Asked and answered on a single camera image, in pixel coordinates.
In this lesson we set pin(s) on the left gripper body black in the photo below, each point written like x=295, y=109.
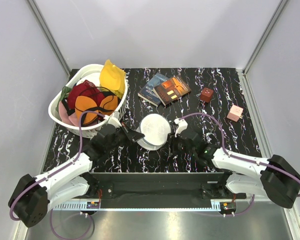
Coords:
x=120, y=138

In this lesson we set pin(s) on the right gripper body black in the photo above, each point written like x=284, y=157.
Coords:
x=179, y=146

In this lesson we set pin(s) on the white mesh laundry bag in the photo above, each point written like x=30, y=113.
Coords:
x=155, y=129

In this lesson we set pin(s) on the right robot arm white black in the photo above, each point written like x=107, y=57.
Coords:
x=272, y=177

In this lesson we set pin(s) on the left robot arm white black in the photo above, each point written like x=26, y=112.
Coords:
x=34, y=196

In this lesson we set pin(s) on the white plastic laundry basket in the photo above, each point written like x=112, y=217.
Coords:
x=77, y=76

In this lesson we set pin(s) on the orange black bra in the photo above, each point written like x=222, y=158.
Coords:
x=91, y=109

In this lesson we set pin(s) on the yellow bra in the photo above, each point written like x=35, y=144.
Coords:
x=112, y=77

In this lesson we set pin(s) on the pink garment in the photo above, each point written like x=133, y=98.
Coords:
x=71, y=119

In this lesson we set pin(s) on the blue paperback book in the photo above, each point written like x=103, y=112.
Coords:
x=147, y=92

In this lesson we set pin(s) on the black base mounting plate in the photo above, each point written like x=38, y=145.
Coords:
x=162, y=191

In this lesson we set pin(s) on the dark red cube adapter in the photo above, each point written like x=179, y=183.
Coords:
x=206, y=95

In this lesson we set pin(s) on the orange dark paperback book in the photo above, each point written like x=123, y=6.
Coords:
x=171, y=90

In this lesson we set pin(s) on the pink cube adapter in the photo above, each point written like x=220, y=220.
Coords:
x=235, y=113

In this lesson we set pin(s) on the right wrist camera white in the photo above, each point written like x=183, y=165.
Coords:
x=181, y=125

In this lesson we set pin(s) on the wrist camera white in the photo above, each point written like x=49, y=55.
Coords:
x=114, y=120
x=181, y=125

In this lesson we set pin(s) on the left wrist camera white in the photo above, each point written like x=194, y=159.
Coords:
x=114, y=120

